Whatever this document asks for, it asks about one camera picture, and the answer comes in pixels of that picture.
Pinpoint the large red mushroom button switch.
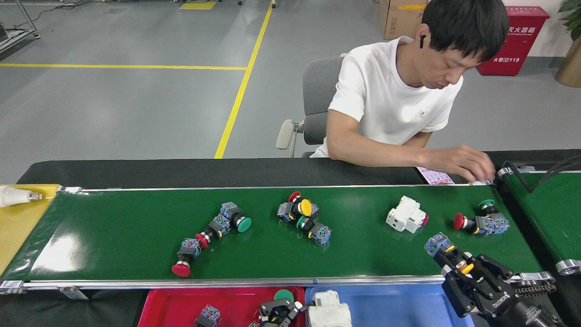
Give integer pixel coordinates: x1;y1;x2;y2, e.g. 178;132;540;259
171;238;202;278

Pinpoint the grey office chair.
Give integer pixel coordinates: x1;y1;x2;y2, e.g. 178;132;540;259
276;55;345;159

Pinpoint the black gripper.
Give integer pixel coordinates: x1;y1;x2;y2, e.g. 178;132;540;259
433;249;563;327

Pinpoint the smartphone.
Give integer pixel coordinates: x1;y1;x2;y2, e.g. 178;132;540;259
417;167;456;185

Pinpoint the white light bulb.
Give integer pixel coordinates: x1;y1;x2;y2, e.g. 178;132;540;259
0;186;43;208

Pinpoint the large yellow mushroom button switch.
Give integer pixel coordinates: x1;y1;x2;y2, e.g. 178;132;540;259
297;198;320;221

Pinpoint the grey metal rack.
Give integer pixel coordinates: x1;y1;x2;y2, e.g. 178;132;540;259
0;0;40;51

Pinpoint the green conveyor belt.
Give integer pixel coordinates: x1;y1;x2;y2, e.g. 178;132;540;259
497;161;581;276
0;181;556;296

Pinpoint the person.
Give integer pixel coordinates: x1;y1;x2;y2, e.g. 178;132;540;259
310;0;510;183

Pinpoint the cardboard box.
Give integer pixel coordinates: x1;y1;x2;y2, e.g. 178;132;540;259
378;0;429;40

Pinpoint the red fire extinguisher box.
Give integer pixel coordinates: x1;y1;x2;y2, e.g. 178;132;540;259
476;5;551;77

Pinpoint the black cable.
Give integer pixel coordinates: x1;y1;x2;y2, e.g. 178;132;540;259
507;157;581;195

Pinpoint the white circuit breaker red lever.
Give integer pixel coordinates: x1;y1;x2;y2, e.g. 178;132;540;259
385;195;429;234

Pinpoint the conveyor drive chain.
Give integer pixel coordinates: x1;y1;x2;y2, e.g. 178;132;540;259
515;282;558;296

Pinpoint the yellow plastic tray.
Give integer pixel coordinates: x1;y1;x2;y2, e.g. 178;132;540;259
0;183;61;275

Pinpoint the blue plastic tray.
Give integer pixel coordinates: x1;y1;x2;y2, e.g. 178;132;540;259
305;284;475;327

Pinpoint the potted plant gold pot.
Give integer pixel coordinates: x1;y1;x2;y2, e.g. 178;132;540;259
555;0;581;88

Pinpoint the red plastic tray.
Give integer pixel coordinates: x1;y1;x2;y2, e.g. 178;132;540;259
138;286;306;327

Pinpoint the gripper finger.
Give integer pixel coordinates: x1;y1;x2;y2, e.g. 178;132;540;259
275;300;304;327
258;303;281;327

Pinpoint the person's right hand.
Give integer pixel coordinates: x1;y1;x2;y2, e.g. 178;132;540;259
428;144;497;184

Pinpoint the yellow push button switch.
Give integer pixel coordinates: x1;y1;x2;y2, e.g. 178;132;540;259
424;233;475;276

